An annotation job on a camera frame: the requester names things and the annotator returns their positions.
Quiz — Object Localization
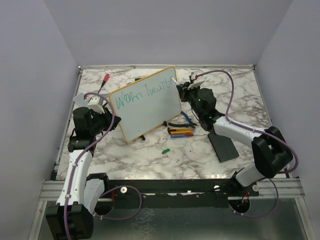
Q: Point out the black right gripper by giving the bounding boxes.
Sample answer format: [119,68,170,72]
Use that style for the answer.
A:
[178,81,204,118]

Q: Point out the yellow framed whiteboard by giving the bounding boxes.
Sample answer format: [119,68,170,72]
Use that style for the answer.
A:
[108,66,182,142]

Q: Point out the green marker cap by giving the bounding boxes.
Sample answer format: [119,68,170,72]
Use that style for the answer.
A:
[162,148,170,154]

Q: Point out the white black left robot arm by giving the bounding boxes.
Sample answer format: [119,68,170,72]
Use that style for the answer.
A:
[46,106,121,240]

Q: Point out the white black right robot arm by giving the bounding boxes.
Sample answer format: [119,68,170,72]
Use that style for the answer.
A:
[176,82,294,196]

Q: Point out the orange pen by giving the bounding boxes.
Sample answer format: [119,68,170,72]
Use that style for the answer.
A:
[170,131,193,135]

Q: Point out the blue red precision screwdriver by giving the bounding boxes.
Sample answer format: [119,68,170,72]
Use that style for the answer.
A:
[170,133,206,139]

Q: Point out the black rectangular eraser block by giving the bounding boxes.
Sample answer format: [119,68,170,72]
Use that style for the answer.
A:
[208,132,240,163]

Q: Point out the small white square device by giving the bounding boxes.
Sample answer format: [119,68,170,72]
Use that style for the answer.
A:
[73,92,88,107]

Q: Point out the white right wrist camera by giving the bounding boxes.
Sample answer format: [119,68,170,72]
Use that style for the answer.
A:
[187,70,205,90]

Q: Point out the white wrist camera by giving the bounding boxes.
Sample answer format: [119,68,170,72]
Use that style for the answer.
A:
[187,70,205,90]
[86,96,105,114]

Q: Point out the blue handled cutting pliers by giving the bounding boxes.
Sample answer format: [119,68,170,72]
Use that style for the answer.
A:
[167,111,198,129]

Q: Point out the red handled screwdriver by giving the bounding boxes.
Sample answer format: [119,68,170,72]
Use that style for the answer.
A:
[98,73,110,93]

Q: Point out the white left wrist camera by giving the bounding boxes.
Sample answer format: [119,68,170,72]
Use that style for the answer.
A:
[86,96,105,114]

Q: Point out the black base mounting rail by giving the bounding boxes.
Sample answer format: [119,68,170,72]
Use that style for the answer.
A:
[99,177,259,209]

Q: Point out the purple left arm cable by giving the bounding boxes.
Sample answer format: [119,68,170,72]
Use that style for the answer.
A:
[63,91,143,238]

